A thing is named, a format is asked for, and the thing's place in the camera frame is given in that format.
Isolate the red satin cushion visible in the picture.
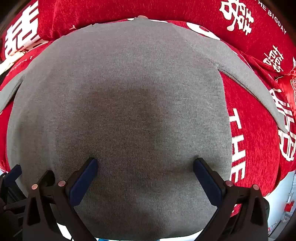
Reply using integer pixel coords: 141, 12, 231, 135
275, 68, 296, 112

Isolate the red printed bedspread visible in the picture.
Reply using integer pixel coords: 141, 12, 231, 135
0, 0, 296, 218

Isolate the white plastic shelf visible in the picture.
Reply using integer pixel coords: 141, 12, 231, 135
282, 192, 296, 223

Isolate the red printed folded quilt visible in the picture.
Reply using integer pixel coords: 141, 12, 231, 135
37, 0, 296, 78

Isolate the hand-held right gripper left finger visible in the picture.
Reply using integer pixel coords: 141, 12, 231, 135
22, 158, 99, 241

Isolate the grey knit sweater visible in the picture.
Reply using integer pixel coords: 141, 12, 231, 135
0, 17, 288, 240

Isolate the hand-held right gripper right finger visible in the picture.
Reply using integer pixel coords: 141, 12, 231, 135
193, 158, 270, 241

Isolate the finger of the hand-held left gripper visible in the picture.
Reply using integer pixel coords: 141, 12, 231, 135
0, 164, 26, 210

